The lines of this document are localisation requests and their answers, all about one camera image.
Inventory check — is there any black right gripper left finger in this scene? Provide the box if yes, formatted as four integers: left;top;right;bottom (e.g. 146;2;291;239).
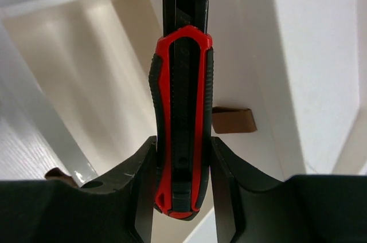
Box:
1;136;156;242

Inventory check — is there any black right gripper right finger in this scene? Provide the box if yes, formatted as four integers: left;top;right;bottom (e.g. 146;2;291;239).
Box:
210;137;366;242

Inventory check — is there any white drawer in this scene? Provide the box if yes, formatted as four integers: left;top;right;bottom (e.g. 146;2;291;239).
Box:
1;0;161;185

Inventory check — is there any red black utility knife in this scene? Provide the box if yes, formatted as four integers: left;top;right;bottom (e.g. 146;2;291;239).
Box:
149;0;214;221

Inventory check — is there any white drawer cabinet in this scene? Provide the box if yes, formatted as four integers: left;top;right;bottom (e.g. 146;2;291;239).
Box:
0;0;367;243

